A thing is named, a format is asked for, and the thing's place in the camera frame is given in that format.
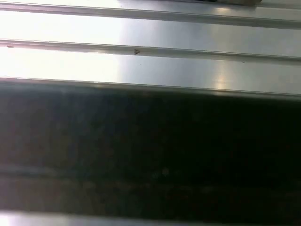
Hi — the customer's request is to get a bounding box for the black PC case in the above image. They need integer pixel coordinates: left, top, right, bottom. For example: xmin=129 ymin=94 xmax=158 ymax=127
xmin=0 ymin=77 xmax=301 ymax=223

